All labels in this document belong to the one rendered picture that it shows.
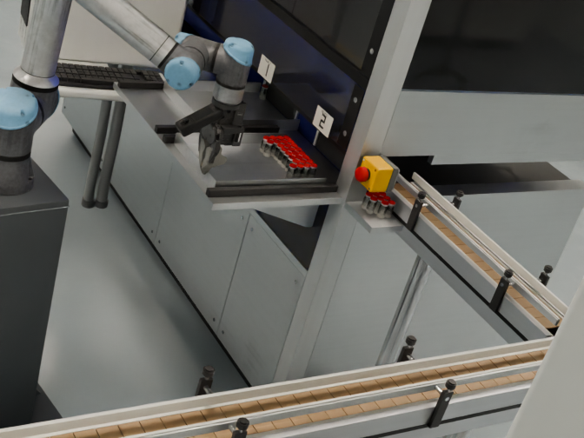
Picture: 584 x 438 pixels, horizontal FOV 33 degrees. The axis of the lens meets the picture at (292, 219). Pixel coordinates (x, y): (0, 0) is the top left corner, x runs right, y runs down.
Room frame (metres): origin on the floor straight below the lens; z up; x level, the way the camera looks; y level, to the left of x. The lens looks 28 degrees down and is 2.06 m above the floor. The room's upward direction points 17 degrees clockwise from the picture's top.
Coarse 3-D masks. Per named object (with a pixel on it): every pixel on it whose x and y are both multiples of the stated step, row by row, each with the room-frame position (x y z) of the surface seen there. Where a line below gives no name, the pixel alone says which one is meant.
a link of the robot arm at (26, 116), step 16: (0, 96) 2.11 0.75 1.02; (16, 96) 2.13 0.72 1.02; (32, 96) 2.15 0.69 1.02; (0, 112) 2.06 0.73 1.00; (16, 112) 2.07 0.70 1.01; (32, 112) 2.10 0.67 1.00; (0, 128) 2.06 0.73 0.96; (16, 128) 2.07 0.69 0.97; (32, 128) 2.11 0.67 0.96; (0, 144) 2.06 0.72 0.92; (16, 144) 2.07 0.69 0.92
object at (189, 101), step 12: (168, 84) 2.73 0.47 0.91; (204, 84) 2.83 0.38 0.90; (252, 84) 2.94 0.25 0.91; (180, 96) 2.66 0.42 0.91; (192, 96) 2.76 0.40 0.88; (204, 96) 2.79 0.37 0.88; (252, 96) 2.91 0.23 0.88; (180, 108) 2.65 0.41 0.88; (192, 108) 2.68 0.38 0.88; (252, 108) 2.82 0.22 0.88; (264, 108) 2.85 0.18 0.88; (252, 120) 2.65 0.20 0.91; (264, 120) 2.68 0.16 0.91; (276, 120) 2.71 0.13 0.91; (288, 120) 2.73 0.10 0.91; (300, 120) 2.76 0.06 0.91
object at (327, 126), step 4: (320, 108) 2.56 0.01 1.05; (316, 112) 2.57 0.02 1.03; (320, 112) 2.56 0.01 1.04; (324, 112) 2.55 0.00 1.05; (316, 116) 2.57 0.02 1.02; (320, 116) 2.56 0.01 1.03; (328, 116) 2.53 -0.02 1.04; (316, 120) 2.56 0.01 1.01; (320, 120) 2.55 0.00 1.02; (328, 120) 2.52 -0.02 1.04; (332, 120) 2.51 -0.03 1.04; (316, 124) 2.56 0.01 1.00; (324, 124) 2.53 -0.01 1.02; (328, 124) 2.52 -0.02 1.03; (320, 128) 2.54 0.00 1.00; (324, 128) 2.53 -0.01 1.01; (328, 128) 2.51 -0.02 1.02; (324, 132) 2.52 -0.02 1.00; (328, 132) 2.51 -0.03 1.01
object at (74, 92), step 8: (80, 64) 2.94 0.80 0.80; (88, 64) 2.96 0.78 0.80; (96, 64) 2.98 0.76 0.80; (104, 64) 3.00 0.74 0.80; (64, 88) 2.72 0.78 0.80; (72, 88) 2.74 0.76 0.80; (80, 88) 2.76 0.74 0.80; (88, 88) 2.77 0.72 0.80; (64, 96) 2.72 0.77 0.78; (72, 96) 2.73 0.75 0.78; (80, 96) 2.74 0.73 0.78; (88, 96) 2.75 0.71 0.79; (96, 96) 2.77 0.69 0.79; (104, 96) 2.78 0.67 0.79; (112, 96) 2.79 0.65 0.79
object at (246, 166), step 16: (176, 144) 2.40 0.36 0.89; (192, 144) 2.44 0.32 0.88; (256, 144) 2.57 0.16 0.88; (192, 160) 2.32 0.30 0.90; (240, 160) 2.44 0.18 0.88; (256, 160) 2.47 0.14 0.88; (272, 160) 2.50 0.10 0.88; (208, 176) 2.25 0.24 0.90; (224, 176) 2.31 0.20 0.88; (240, 176) 2.34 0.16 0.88; (256, 176) 2.37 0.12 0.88; (272, 176) 2.40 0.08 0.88
